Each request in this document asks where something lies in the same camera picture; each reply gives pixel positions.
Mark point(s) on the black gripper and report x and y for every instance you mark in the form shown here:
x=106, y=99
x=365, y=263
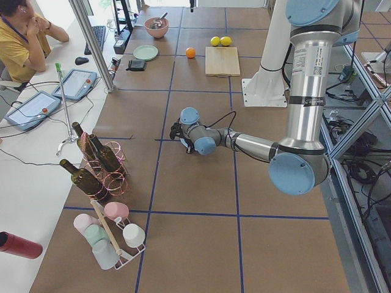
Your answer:
x=190, y=149

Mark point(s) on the light blue plate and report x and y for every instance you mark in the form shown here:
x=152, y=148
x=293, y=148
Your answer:
x=186, y=142

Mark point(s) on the orange fruit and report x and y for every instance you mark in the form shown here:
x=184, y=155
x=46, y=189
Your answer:
x=190, y=52

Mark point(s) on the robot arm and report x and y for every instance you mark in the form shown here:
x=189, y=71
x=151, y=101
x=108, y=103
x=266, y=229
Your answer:
x=298, y=162

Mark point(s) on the mint green plate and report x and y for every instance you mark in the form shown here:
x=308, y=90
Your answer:
x=145, y=52

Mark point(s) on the wooden cutting board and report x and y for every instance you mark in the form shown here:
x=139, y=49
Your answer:
x=221, y=61

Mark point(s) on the black folded cloth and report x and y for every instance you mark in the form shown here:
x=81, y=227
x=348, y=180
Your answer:
x=136, y=65

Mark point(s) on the white cup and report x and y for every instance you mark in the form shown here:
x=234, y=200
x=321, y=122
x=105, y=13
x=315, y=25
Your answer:
x=133, y=235

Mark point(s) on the yellow lemon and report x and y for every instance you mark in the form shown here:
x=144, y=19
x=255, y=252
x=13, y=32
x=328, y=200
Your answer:
x=225, y=41
x=215, y=41

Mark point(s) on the dark glass wine bottle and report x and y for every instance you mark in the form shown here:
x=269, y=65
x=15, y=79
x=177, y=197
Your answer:
x=87, y=182

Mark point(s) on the green tipped reach stick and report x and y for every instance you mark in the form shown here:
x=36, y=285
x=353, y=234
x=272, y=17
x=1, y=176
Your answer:
x=71, y=136

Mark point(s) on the pink bowl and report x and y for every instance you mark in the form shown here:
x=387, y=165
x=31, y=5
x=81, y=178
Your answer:
x=156, y=32

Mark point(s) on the mint green cup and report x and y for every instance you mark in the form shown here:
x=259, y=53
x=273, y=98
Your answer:
x=95, y=233

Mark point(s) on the metal scoop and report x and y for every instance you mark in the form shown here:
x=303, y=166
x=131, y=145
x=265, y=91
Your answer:
x=158, y=22

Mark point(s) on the teach pendant tablet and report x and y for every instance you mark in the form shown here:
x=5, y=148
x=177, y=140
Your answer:
x=77, y=83
x=33, y=111

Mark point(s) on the pale pink cup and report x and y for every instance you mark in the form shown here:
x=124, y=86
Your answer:
x=83, y=221

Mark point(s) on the grey cup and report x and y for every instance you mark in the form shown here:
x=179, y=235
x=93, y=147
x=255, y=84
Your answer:
x=105, y=254

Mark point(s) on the black computer mouse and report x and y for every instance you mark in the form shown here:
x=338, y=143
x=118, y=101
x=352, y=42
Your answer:
x=81, y=60

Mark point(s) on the seated person yellow shirt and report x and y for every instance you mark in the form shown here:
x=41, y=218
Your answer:
x=24, y=46

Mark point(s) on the red cylinder bottle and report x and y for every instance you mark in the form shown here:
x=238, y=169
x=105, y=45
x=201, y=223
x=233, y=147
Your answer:
x=19, y=246

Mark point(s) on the copper wire bottle rack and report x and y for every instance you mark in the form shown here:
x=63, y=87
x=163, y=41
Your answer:
x=116, y=181

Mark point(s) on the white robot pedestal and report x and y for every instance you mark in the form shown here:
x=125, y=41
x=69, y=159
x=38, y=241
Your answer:
x=266, y=88

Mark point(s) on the wooden rack handle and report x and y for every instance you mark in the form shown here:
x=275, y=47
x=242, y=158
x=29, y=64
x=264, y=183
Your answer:
x=98, y=209

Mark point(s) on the white wire cup rack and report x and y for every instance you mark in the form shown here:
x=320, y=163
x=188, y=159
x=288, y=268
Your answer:
x=126, y=256

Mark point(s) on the aluminium frame post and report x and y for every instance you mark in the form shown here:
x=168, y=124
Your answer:
x=85, y=25

